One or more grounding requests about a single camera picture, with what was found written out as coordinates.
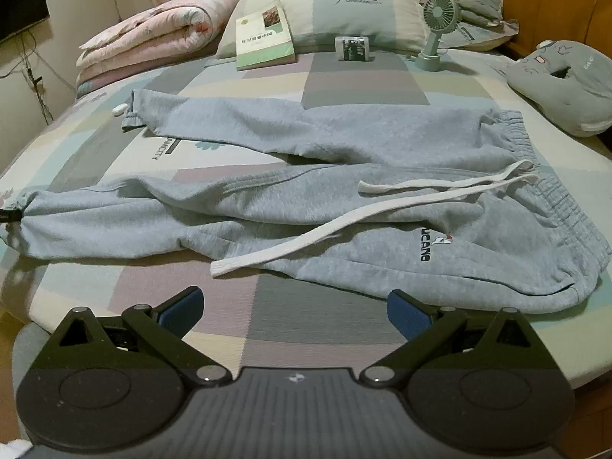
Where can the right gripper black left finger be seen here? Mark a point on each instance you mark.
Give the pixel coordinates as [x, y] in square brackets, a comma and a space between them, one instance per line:
[160, 330]

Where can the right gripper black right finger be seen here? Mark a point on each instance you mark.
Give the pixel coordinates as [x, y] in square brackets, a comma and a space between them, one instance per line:
[427, 330]

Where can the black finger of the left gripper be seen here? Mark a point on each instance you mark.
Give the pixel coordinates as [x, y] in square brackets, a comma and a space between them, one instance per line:
[10, 215]

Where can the grey sweatpants with white drawstring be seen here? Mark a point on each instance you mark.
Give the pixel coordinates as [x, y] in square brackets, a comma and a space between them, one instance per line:
[450, 205]

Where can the small white oval object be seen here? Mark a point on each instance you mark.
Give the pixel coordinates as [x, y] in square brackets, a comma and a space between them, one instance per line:
[120, 109]

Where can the pink floral folded quilt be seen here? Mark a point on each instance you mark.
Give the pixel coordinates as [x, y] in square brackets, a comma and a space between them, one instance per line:
[169, 33]

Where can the grey cartoon face cushion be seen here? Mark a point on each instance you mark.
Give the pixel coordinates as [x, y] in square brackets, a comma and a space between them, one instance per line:
[570, 83]

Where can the small green white box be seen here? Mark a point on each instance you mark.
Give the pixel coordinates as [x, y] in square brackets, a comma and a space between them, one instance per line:
[352, 48]

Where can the green and white book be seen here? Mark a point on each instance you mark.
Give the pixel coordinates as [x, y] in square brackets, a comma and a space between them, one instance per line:
[263, 38]

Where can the patchwork pillow with logo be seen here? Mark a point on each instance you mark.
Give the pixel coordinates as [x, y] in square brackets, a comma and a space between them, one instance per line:
[390, 25]

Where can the green handheld desk fan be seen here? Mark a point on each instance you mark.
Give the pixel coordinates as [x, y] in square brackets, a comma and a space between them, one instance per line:
[442, 17]

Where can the grey folded plush cloth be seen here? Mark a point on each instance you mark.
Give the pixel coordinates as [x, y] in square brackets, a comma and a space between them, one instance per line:
[482, 13]

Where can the black wall television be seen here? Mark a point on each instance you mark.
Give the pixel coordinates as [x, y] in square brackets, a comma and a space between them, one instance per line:
[20, 15]

